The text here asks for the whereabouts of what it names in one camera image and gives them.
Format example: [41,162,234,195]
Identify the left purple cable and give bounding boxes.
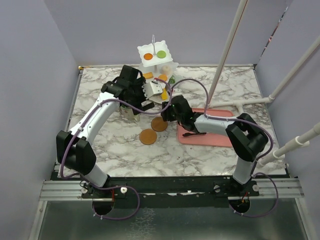
[58,77,173,221]

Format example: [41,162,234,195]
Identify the white round cake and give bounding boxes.
[160,65,172,75]

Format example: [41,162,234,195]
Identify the white pvc pipe frame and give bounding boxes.
[204,0,320,169]

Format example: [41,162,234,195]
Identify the green macaron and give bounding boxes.
[156,50,167,59]

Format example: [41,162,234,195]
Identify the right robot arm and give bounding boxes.
[161,95,269,196]

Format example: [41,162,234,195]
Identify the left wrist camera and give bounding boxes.
[142,80,163,100]

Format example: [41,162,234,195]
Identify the green-inside ceramic mug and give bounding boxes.
[120,105,140,122]

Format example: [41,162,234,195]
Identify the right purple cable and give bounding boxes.
[169,78,279,218]

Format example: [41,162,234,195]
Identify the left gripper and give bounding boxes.
[128,77,155,115]

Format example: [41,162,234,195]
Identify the orange round cookie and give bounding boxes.
[158,74,168,81]

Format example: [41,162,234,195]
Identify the square yellow biscuit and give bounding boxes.
[143,72,154,79]

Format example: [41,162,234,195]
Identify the pink serving tray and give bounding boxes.
[177,116,233,148]

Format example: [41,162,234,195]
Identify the black steel tongs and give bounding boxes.
[182,132,207,138]

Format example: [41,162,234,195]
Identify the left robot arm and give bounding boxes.
[56,65,155,198]

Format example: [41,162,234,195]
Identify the green cake piece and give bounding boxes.
[168,76,176,84]

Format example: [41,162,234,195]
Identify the purple cable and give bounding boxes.
[169,78,279,218]
[58,77,173,221]

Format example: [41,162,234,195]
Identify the white three-tier cake stand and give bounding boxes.
[134,34,181,106]

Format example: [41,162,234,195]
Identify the aluminium mounting rail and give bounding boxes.
[39,178,304,201]

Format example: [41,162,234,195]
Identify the brown round cookie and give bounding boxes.
[143,53,153,61]

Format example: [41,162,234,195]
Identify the wooden coaster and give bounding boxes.
[139,128,157,145]
[151,116,168,132]

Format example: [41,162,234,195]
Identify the yellow layered cake slice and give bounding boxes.
[161,90,169,101]

